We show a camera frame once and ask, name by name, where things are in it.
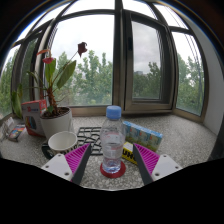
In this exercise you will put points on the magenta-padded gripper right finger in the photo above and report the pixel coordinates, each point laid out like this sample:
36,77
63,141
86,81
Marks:
165,166

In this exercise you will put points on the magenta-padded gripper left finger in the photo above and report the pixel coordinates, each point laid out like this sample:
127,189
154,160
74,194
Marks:
58,166

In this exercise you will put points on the clear blue-capped water bottle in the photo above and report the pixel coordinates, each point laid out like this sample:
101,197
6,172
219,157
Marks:
112,140

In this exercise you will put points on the white mug with black print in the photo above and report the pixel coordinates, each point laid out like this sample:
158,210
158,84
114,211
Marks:
63,143

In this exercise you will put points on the blue and green carton pack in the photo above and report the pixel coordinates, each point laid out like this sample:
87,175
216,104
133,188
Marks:
143,135

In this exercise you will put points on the long yellow box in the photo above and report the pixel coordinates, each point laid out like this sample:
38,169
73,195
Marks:
127,154

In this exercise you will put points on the red-flowered plant in white pot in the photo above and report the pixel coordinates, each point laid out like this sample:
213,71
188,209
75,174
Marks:
56,121

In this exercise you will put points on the flat round red coaster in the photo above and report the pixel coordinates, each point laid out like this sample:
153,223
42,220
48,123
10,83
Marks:
116,175

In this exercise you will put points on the flat colourful box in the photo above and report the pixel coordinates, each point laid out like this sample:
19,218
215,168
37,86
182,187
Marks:
16,132

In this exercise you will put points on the white and red cardboard box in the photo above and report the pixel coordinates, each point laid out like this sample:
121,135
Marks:
31,116

